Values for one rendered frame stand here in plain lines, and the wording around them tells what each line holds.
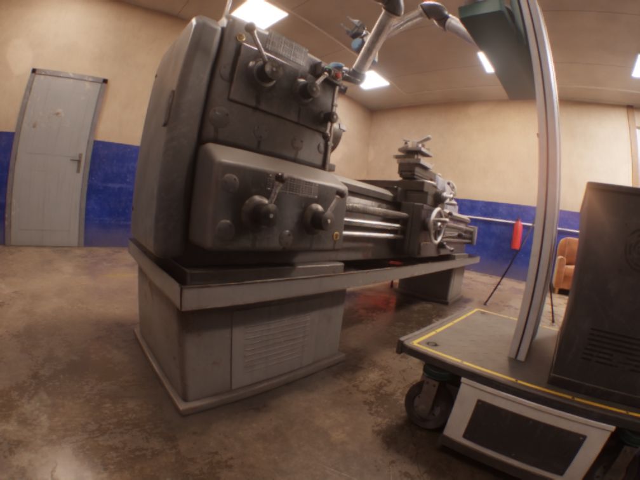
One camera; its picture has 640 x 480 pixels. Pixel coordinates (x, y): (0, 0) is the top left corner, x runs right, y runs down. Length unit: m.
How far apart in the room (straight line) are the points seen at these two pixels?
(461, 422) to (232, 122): 1.10
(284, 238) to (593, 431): 1.01
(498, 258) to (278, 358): 4.97
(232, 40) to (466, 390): 1.23
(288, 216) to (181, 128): 0.40
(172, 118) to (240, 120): 0.22
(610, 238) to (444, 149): 5.60
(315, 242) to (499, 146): 5.27
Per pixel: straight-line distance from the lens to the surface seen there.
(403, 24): 1.97
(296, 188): 0.88
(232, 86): 0.94
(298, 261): 1.16
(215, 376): 1.02
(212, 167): 0.76
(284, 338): 1.12
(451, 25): 1.98
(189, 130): 0.87
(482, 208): 5.78
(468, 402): 0.87
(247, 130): 0.95
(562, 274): 4.85
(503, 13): 1.04
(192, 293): 0.75
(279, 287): 0.89
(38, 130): 4.15
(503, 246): 5.67
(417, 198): 1.70
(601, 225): 0.82
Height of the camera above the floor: 0.66
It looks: 5 degrees down
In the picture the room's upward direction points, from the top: 7 degrees clockwise
